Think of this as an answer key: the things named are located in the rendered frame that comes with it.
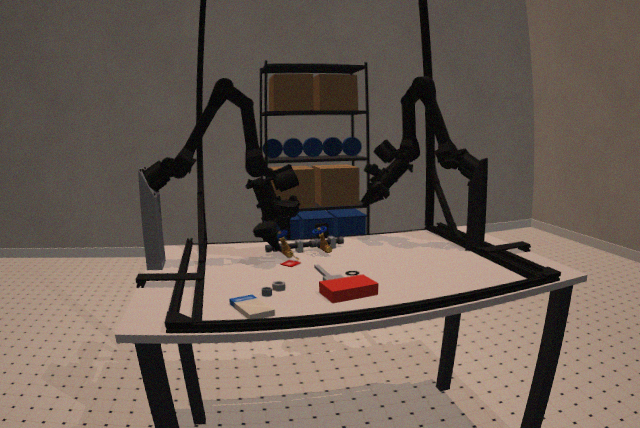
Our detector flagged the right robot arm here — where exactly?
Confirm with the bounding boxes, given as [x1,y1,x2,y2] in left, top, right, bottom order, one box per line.
[142,78,300,218]

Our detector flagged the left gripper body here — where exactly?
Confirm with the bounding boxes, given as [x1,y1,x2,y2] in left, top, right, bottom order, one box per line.
[370,167,399,198]

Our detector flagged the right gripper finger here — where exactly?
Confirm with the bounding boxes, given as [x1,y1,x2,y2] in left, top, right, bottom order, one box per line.
[276,216,292,239]
[261,229,280,251]

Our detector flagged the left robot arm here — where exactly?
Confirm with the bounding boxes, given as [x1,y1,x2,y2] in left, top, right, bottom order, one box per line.
[364,76,480,181]

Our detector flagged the grey hex nut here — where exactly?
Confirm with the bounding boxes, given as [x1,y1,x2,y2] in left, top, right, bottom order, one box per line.
[272,281,286,292]

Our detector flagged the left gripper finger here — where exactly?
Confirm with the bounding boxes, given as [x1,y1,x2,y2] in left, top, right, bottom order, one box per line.
[361,183,373,203]
[362,187,384,207]

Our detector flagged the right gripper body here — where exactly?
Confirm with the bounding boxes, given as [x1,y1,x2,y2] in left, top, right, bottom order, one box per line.
[253,194,287,237]

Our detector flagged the red flat rectangular block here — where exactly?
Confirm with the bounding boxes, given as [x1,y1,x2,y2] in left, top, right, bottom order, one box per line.
[319,275,379,303]

